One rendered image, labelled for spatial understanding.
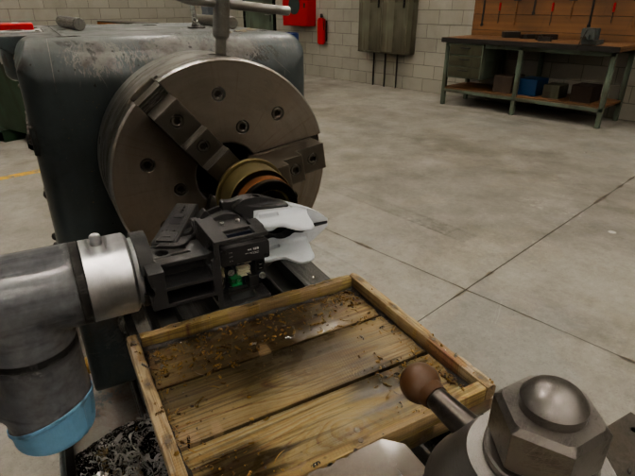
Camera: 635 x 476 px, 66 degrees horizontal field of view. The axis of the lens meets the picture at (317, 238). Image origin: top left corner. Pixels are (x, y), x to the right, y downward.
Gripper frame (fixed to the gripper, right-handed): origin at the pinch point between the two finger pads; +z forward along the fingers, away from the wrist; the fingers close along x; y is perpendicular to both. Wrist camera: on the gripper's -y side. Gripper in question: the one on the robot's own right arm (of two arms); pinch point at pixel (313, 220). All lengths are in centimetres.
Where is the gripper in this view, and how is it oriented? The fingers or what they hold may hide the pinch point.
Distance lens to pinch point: 56.5
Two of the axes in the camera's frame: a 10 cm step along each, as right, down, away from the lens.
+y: 4.8, 3.8, -7.9
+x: 0.0, -9.0, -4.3
